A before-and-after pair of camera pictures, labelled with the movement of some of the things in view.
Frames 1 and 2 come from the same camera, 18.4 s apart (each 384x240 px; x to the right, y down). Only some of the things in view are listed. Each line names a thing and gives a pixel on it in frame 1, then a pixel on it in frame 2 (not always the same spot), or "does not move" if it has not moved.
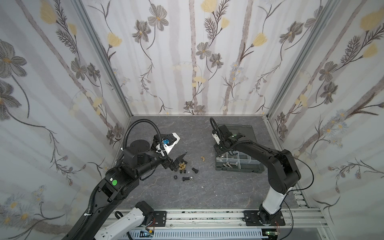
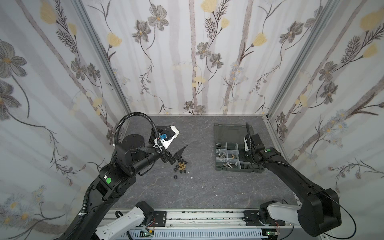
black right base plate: x=255 y=218 does not move
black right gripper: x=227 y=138 -> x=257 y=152
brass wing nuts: x=182 y=166 does not move
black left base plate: x=160 y=218 does not move
